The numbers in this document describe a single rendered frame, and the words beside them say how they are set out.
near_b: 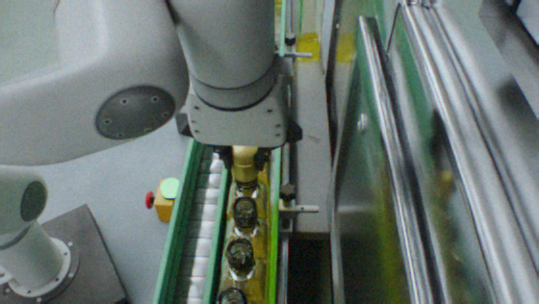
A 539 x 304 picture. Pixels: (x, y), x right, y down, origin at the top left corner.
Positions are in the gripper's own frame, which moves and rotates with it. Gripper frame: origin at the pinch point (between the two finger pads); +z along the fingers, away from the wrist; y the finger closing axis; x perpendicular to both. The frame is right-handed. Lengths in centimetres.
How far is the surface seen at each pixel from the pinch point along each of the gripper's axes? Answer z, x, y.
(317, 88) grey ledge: 40, -40, -12
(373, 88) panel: -15.8, 1.3, -12.3
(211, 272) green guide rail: 18.1, 11.3, 5.3
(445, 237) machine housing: -24.3, 16.6, -13.4
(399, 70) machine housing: -20.7, 3.1, -13.1
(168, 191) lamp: 35.2, -7.7, 18.9
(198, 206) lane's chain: 30.9, -3.5, 11.3
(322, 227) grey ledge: 29.9, -0.3, -12.6
